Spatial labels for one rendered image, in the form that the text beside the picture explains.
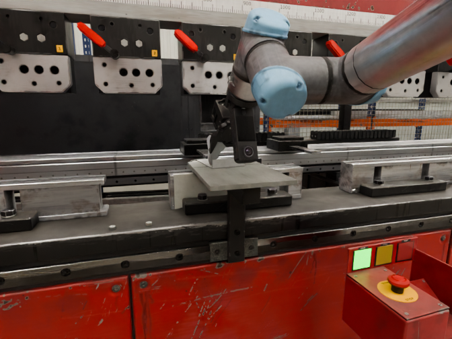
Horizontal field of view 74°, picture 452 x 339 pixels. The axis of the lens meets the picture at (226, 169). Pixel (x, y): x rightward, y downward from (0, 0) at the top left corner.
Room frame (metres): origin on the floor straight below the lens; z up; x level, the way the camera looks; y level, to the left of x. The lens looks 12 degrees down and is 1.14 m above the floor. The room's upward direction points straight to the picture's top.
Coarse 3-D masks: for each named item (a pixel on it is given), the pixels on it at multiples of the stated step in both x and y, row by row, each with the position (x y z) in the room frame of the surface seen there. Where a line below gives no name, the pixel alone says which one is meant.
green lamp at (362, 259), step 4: (356, 252) 0.61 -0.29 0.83; (360, 252) 0.61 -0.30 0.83; (364, 252) 0.61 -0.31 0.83; (368, 252) 0.62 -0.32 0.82; (356, 256) 0.61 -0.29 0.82; (360, 256) 0.61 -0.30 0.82; (364, 256) 0.61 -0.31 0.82; (368, 256) 0.62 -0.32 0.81; (356, 260) 0.61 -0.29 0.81; (360, 260) 0.61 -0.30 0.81; (364, 260) 0.61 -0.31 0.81; (368, 260) 0.62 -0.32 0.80; (356, 264) 0.61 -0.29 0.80; (360, 264) 0.61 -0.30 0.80; (364, 264) 0.61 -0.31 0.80; (368, 264) 0.62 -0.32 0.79; (356, 268) 0.61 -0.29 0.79
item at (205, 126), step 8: (200, 96) 0.80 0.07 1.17; (208, 96) 0.81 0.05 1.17; (216, 96) 0.81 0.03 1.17; (224, 96) 0.82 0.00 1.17; (200, 104) 0.81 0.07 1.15; (208, 104) 0.81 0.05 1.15; (200, 112) 0.81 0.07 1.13; (208, 112) 0.81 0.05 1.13; (200, 120) 0.81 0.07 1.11; (208, 120) 0.81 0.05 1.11; (200, 128) 0.81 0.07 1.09; (208, 128) 0.82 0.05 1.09
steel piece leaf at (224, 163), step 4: (212, 160) 0.69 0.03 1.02; (216, 160) 0.69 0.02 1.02; (220, 160) 0.70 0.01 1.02; (224, 160) 0.70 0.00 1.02; (228, 160) 0.71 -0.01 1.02; (232, 160) 0.71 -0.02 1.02; (204, 164) 0.74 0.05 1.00; (208, 164) 0.74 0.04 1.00; (212, 164) 0.69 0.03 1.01; (216, 164) 0.69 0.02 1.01; (220, 164) 0.70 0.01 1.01; (224, 164) 0.70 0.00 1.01; (228, 164) 0.71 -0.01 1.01; (232, 164) 0.71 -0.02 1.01; (236, 164) 0.71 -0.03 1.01; (240, 164) 0.72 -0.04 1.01; (244, 164) 0.72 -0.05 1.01; (212, 168) 0.69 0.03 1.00; (216, 168) 0.69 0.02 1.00
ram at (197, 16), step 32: (0, 0) 0.66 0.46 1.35; (32, 0) 0.68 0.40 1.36; (64, 0) 0.69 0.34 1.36; (256, 0) 0.81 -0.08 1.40; (288, 0) 0.84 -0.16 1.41; (320, 0) 0.86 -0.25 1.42; (352, 0) 0.89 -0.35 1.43; (384, 0) 0.92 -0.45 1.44; (320, 32) 0.86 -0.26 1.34; (352, 32) 0.89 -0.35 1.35
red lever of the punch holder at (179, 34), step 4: (176, 32) 0.72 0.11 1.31; (180, 32) 0.72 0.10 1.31; (176, 36) 0.72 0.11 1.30; (180, 36) 0.72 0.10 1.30; (184, 36) 0.72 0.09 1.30; (180, 40) 0.73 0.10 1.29; (184, 40) 0.72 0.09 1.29; (188, 40) 0.72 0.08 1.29; (184, 44) 0.73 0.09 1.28; (188, 44) 0.72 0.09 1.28; (192, 44) 0.73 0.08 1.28; (188, 48) 0.73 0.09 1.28; (192, 48) 0.73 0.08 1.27; (196, 48) 0.73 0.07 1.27; (192, 52) 0.74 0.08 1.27; (196, 52) 0.73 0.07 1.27; (200, 52) 0.74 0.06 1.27; (200, 56) 0.74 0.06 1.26; (204, 56) 0.73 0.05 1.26; (208, 56) 0.73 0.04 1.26; (200, 60) 0.75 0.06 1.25; (204, 60) 0.73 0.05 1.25; (208, 60) 0.73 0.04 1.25
